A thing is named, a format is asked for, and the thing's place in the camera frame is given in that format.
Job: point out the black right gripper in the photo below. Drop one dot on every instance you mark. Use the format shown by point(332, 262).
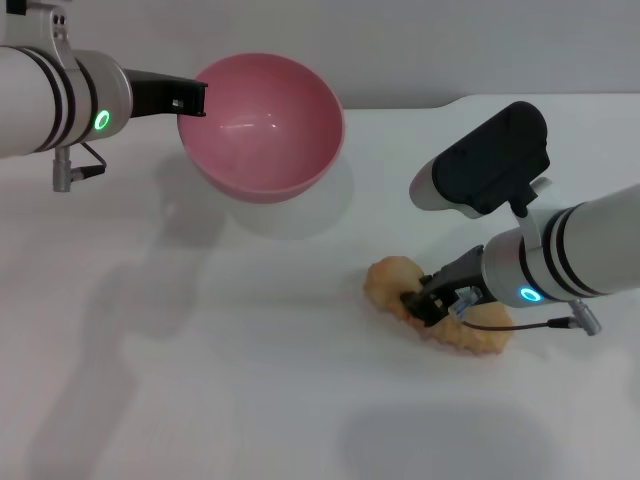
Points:
point(462, 272)

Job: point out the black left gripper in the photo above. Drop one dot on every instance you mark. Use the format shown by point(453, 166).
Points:
point(150, 95)

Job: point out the orange ridged bread loaf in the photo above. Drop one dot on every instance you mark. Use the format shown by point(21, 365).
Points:
point(480, 332)

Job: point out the pink plastic bowl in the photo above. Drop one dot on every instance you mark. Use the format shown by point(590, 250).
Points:
point(260, 150)

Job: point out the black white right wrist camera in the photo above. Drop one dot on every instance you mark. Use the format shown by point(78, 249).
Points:
point(490, 160)

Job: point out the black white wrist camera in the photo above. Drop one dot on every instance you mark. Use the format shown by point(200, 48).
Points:
point(15, 6)
point(490, 160)

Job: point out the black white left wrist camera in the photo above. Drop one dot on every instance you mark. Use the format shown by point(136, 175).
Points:
point(15, 6)

